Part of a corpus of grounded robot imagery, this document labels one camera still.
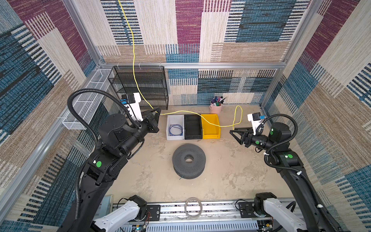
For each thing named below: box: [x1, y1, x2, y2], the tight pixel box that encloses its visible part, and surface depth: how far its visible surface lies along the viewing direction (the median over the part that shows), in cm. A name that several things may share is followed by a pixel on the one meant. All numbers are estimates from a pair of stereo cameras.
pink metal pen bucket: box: [209, 98, 224, 116], surface depth 110 cm
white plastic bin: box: [166, 114, 186, 141], surface depth 106 cm
